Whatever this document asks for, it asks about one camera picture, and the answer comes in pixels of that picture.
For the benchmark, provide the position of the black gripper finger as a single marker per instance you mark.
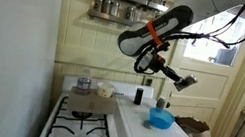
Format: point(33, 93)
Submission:
point(170, 77)
point(172, 72)

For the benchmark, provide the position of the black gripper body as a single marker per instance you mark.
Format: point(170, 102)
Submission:
point(152, 62)

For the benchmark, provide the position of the steel-lidded spice jar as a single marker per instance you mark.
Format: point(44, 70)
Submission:
point(187, 82)

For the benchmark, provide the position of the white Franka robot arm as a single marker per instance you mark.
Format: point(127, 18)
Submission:
point(157, 24)

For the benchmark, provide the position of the white-capped brown spice bottle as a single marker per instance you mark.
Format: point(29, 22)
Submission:
point(161, 103)

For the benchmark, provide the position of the black spice bottle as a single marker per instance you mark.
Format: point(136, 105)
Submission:
point(138, 96)

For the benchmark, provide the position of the blue plastic bowl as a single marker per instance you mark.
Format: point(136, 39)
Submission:
point(161, 119)

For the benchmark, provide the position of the black plug in outlet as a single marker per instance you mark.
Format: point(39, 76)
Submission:
point(149, 82)

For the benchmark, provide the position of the dark door knob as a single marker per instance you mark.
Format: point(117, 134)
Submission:
point(168, 104)

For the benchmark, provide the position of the small grey round lid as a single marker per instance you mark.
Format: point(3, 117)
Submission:
point(148, 124)

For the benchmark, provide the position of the grey bucket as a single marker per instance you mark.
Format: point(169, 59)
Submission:
point(225, 56)

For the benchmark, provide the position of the white patterned paper cup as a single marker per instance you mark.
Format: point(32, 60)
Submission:
point(105, 91)

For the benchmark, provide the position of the glass jar with lid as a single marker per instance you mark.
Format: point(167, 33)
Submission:
point(84, 83)

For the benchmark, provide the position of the brown cardboard box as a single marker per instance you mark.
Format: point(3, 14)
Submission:
point(89, 104)

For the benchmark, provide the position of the white gas stove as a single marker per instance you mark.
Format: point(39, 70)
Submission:
point(84, 129)

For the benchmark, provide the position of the black stove grate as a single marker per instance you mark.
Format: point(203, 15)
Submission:
point(81, 127)

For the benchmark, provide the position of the steel wall spice rack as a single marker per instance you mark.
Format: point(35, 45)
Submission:
point(111, 17)

